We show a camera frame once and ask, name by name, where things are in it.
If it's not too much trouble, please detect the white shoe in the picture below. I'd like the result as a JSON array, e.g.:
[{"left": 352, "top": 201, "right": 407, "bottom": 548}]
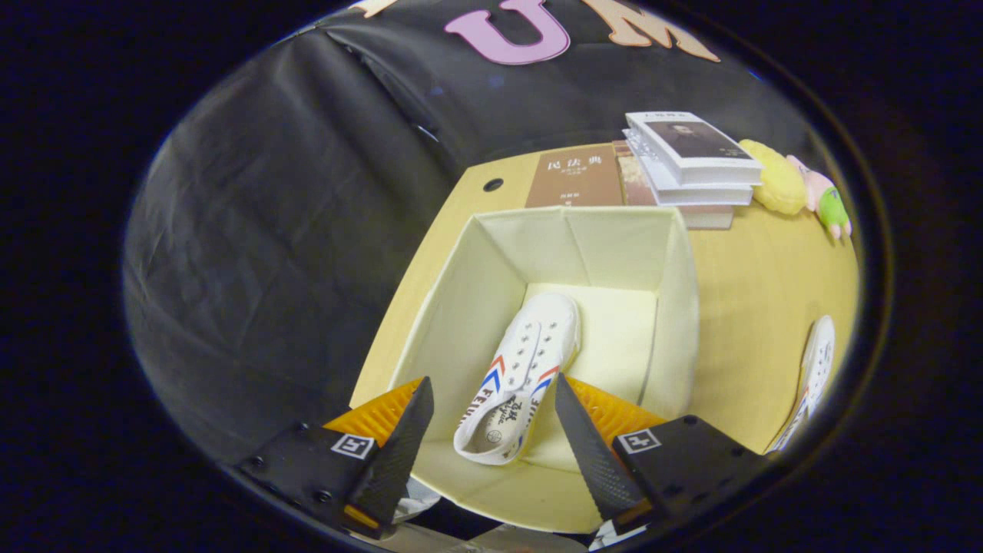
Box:
[
  {"left": 453, "top": 292, "right": 581, "bottom": 466},
  {"left": 764, "top": 315, "right": 836, "bottom": 455}
]

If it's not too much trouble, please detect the white book with portrait cover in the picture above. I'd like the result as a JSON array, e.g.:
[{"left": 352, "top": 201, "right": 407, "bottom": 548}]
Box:
[{"left": 625, "top": 112, "right": 763, "bottom": 187}]

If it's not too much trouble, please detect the black backdrop cloth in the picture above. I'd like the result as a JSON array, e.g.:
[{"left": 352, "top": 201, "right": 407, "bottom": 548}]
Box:
[{"left": 123, "top": 0, "right": 799, "bottom": 465}]

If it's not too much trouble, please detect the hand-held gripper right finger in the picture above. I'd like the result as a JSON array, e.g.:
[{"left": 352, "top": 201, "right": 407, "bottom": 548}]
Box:
[{"left": 554, "top": 373, "right": 771, "bottom": 538}]

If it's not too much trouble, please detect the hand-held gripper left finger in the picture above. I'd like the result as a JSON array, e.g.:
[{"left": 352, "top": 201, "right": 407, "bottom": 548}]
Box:
[{"left": 237, "top": 376, "right": 435, "bottom": 538}]

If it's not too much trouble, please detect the thin brown book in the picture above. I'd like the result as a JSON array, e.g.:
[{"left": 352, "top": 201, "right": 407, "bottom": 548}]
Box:
[{"left": 526, "top": 146, "right": 624, "bottom": 209}]

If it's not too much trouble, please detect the pink pig plush toy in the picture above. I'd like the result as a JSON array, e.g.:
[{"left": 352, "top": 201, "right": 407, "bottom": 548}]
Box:
[{"left": 785, "top": 155, "right": 853, "bottom": 241}]

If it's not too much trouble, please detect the yellow peanut plush toy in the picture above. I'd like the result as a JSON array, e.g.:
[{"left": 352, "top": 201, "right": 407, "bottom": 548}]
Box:
[{"left": 739, "top": 139, "right": 808, "bottom": 216}]

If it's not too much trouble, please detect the grey fabric storage box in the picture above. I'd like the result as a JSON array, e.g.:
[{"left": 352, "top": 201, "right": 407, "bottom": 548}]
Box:
[{"left": 349, "top": 206, "right": 701, "bottom": 535}]

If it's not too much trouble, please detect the plain white book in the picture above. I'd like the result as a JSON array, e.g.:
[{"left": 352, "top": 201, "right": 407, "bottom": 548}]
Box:
[{"left": 623, "top": 129, "right": 755, "bottom": 207}]

